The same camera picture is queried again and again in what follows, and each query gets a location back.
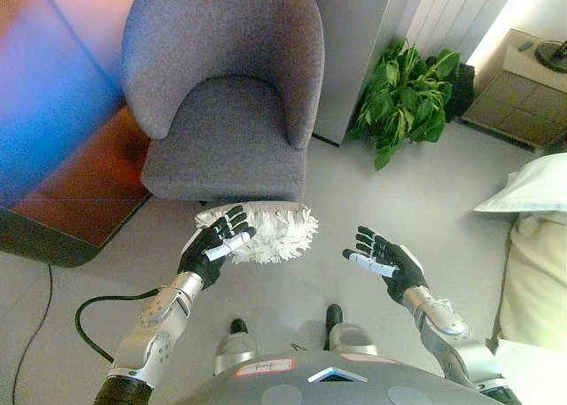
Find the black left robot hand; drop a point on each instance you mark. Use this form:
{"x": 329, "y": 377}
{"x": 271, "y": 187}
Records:
{"x": 208, "y": 255}

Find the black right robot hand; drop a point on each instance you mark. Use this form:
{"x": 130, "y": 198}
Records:
{"x": 394, "y": 259}

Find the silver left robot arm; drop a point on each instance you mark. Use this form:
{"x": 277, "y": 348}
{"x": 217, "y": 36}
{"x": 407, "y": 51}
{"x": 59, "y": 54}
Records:
{"x": 150, "y": 329}

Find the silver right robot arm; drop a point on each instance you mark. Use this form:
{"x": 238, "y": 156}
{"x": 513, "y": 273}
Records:
{"x": 452, "y": 338}

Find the white bed pillow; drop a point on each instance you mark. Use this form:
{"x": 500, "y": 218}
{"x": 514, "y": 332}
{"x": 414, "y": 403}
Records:
{"x": 527, "y": 185}

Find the grey fabric armchair sofa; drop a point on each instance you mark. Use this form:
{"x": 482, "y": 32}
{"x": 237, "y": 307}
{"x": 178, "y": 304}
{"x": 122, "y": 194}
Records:
{"x": 228, "y": 90}

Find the silver right robot leg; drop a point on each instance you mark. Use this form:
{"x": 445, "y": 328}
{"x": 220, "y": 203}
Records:
{"x": 347, "y": 332}

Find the silver robot leg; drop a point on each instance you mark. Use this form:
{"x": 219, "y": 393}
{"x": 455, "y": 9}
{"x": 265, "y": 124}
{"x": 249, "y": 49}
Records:
{"x": 237, "y": 345}
{"x": 347, "y": 332}

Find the silver left robot leg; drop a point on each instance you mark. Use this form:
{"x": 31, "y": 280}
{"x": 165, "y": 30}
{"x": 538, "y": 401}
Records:
{"x": 237, "y": 345}

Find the grey robot torso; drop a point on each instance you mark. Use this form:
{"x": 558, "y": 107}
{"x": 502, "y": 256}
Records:
{"x": 336, "y": 380}

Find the cream bed duvet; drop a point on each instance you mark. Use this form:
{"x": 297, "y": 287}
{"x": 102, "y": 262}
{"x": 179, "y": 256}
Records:
{"x": 538, "y": 281}

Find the dark brown floor rug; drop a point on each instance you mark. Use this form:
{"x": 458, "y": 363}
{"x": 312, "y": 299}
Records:
{"x": 75, "y": 192}

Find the green leafy potted plant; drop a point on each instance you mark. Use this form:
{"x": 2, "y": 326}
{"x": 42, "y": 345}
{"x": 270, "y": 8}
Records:
{"x": 405, "y": 99}

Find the beige wooden nightstand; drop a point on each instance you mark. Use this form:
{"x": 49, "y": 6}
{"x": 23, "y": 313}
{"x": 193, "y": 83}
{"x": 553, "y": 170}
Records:
{"x": 518, "y": 95}

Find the white curtain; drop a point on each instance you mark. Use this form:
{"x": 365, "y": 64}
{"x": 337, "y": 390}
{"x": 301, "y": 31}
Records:
{"x": 443, "y": 15}

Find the black round lamp base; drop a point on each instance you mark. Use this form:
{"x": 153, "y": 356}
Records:
{"x": 551, "y": 55}

